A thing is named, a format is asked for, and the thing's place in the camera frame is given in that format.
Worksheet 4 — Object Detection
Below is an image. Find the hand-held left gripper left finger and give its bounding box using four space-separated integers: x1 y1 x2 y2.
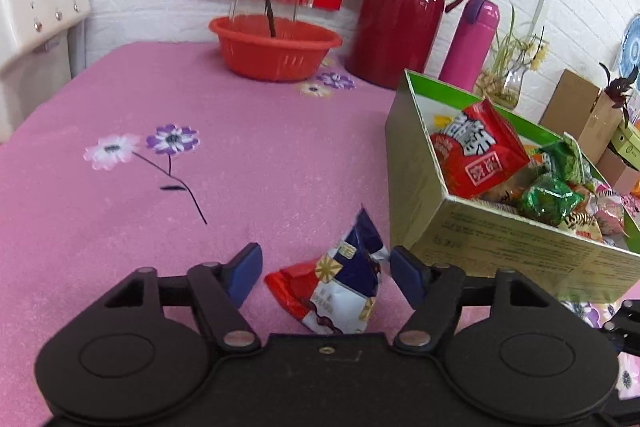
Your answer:
102 242 263 351

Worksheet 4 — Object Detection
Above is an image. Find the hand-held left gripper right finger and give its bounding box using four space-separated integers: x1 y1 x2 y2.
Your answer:
389 246 553 354

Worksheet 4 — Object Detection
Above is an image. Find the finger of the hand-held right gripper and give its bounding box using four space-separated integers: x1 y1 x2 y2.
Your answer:
601 299 640 348

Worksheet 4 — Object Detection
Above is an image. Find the blue white red snack packet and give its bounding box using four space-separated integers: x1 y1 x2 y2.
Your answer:
264 205 392 336

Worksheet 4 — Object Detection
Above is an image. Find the green cardboard box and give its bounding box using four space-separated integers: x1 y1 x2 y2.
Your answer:
385 68 640 305

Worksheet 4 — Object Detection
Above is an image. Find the striped beige snack packet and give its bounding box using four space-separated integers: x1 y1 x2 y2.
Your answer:
557 212 604 242

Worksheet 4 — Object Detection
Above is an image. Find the pink snack packet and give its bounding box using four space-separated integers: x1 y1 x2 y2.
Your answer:
592 194 627 236

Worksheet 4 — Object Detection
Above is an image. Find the green candy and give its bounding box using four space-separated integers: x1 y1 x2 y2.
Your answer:
516 173 585 228
540 134 593 185

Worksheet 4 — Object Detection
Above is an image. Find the red biscuit snack packet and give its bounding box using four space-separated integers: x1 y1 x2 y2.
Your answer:
429 98 531 201

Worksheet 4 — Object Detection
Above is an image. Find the small brown cardboard box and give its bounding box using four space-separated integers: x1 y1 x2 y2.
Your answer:
597 149 640 195

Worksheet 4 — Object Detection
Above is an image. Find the small green carton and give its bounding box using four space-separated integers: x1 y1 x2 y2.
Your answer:
611 119 640 158

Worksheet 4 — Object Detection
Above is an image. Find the glass vase with green plant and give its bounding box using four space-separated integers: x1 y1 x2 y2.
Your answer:
475 4 551 110

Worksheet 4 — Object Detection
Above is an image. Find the red plastic basin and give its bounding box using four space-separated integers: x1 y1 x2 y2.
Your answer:
208 14 344 82

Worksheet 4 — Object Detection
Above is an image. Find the large brown cardboard box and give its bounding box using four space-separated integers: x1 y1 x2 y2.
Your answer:
539 68 626 150

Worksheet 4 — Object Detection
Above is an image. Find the dark purple plant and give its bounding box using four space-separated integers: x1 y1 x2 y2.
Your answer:
598 62 640 128

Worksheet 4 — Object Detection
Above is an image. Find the pink thermos bottle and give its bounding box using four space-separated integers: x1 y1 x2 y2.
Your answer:
438 0 501 92

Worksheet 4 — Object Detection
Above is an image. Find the red thermos jug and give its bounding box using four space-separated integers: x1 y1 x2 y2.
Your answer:
345 0 475 90

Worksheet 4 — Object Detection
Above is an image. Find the white appliance with screen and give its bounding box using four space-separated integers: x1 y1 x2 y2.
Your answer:
0 0 96 142

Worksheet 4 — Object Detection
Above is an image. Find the blue round wall decoration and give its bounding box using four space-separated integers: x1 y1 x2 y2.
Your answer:
615 13 640 80

